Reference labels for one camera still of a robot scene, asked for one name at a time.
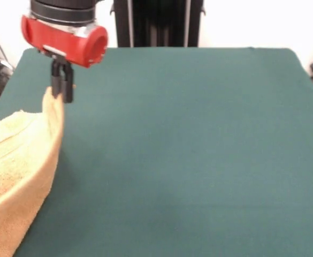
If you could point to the dark green tablecloth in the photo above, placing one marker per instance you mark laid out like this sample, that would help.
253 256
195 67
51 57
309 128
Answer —
199 160

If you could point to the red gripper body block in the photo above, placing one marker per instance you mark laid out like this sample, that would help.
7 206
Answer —
65 42

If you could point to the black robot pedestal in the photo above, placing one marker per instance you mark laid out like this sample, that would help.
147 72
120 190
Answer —
159 24

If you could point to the tan terry towel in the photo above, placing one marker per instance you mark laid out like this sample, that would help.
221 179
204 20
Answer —
19 166

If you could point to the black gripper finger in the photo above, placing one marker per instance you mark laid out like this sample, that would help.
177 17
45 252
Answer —
68 85
56 83

